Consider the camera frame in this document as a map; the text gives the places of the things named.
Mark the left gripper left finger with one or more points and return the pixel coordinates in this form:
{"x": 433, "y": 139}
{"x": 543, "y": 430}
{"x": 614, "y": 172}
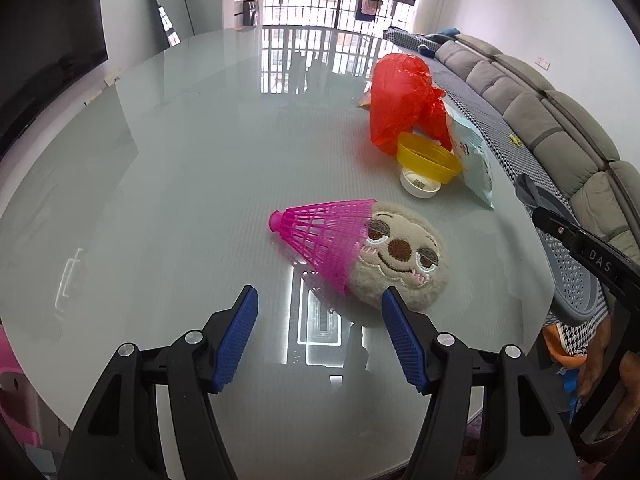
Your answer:
{"x": 116, "y": 435}

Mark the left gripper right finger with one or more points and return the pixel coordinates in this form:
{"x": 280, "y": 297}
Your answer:
{"x": 522, "y": 436}

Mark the light blue wipes packet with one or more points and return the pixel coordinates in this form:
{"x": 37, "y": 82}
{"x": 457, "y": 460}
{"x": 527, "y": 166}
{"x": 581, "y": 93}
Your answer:
{"x": 470, "y": 148}

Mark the beige sloth plush toy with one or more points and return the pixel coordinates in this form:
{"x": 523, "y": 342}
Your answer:
{"x": 402, "y": 250}

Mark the red plastic bag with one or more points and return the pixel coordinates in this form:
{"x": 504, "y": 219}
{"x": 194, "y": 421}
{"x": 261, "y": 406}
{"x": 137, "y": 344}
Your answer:
{"x": 403, "y": 96}

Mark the pink plastic shuttlecock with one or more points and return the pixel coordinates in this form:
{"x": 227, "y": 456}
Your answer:
{"x": 328, "y": 236}

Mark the white round container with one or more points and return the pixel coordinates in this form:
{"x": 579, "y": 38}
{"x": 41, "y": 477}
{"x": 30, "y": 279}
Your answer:
{"x": 418, "y": 186}

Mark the pink snack wrapper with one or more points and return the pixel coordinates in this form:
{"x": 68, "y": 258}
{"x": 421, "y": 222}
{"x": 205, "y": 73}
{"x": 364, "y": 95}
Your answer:
{"x": 365, "y": 100}

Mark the grey perforated trash basket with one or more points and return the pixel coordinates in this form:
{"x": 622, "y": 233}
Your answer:
{"x": 577, "y": 293}

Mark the grey sectional sofa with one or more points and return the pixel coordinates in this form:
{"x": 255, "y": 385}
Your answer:
{"x": 605, "y": 198}

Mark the houndstooth sofa cover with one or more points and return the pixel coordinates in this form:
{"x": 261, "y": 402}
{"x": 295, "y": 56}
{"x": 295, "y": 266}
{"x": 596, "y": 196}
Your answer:
{"x": 498, "y": 105}

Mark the yellow toy on sofa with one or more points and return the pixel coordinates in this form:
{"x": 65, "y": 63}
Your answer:
{"x": 515, "y": 140}

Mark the clothes drying rack stand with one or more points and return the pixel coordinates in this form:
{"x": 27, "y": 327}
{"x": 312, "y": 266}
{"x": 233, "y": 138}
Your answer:
{"x": 367, "y": 10}

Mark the small side table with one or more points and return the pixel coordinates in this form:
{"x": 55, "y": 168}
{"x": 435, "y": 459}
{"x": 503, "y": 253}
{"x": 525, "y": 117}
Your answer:
{"x": 245, "y": 13}

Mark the leaning floor mirror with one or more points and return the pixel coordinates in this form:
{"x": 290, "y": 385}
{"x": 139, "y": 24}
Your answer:
{"x": 175, "y": 21}

